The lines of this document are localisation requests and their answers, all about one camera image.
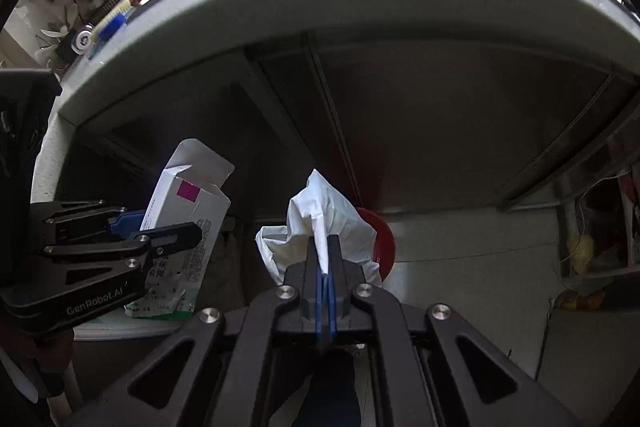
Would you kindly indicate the white tissue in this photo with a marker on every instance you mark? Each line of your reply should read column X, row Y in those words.
column 325, row 207

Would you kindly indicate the yellow bag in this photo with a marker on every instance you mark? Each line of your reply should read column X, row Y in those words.
column 582, row 252

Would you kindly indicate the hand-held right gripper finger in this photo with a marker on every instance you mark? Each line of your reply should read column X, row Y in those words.
column 331, row 307
column 319, row 307

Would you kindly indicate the red plastic basket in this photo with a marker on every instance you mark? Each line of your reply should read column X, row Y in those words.
column 385, row 242

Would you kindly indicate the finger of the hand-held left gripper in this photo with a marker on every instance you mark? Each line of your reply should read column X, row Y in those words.
column 170, row 237
column 125, row 222

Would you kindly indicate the person's jeans leg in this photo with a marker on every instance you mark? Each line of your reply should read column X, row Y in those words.
column 330, row 392

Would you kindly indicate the orange bag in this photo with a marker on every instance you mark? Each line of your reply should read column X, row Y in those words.
column 580, row 300

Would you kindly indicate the white medicine carton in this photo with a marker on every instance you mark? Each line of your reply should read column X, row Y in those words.
column 200, row 217

